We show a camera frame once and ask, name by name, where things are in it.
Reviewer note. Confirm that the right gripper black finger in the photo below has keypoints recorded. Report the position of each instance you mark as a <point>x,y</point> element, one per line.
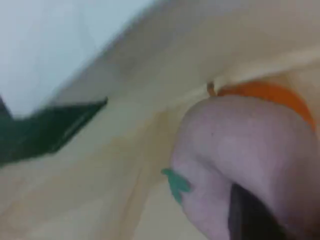
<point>250,220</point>

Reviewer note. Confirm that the orange toy fruit with stem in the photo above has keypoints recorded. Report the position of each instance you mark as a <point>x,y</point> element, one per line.
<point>275,93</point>

